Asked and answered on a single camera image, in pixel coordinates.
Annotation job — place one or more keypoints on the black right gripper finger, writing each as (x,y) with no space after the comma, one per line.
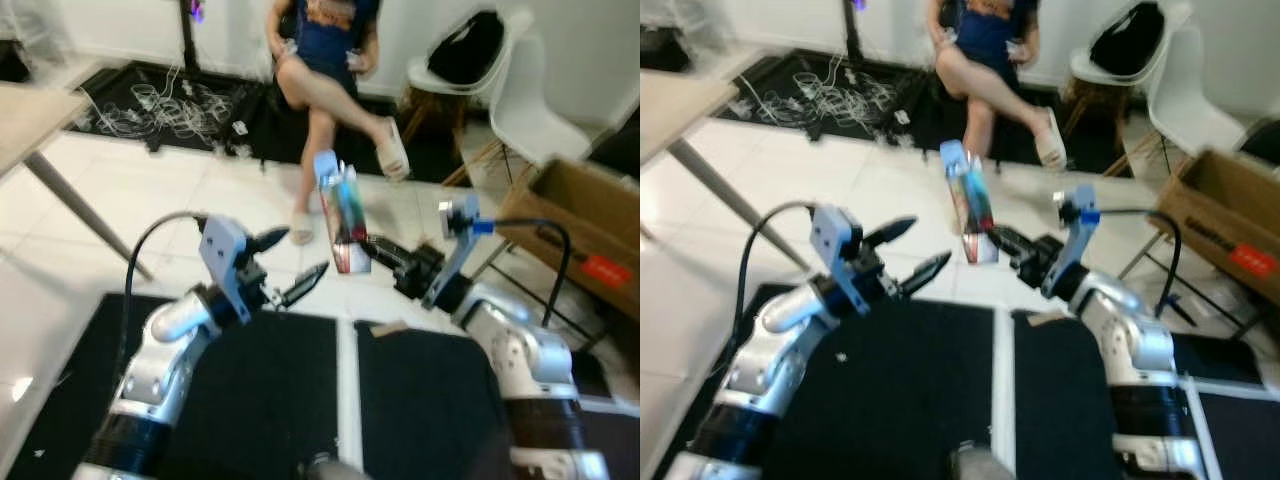
(1005,243)
(380,253)

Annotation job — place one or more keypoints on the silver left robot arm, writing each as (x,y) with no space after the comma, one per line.
(160,370)
(760,370)

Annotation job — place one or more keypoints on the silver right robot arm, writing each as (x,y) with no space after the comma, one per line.
(1140,350)
(530,360)

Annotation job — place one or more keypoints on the black floor mat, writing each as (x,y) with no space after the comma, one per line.
(1060,400)
(1240,440)
(260,400)
(900,400)
(430,400)

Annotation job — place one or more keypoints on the black rug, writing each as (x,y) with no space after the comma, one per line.
(915,100)
(260,110)

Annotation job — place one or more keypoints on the black metal box stand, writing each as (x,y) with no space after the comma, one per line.
(1185,310)
(560,305)

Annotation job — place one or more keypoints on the brown cardboard box red label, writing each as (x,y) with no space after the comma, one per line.
(590,215)
(1230,215)

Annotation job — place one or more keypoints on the white chair with wooden legs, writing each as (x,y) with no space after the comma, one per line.
(530,110)
(1110,75)
(1190,105)
(450,85)

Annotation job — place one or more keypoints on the seated person in blue shirt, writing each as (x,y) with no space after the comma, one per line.
(985,50)
(320,60)

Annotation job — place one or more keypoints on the black tripod stand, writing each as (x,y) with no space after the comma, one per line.
(853,28)
(188,35)

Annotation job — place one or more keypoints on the black bag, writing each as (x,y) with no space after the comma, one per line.
(468,48)
(1128,40)

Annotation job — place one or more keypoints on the light wooden table grey leg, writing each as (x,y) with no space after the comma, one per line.
(30,120)
(680,105)

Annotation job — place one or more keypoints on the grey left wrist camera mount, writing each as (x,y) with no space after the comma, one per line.
(832,240)
(222,250)

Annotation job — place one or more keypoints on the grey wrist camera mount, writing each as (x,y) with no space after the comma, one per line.
(462,235)
(1080,225)
(222,250)
(832,240)

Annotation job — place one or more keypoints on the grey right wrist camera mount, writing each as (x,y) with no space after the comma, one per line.
(462,235)
(1080,225)

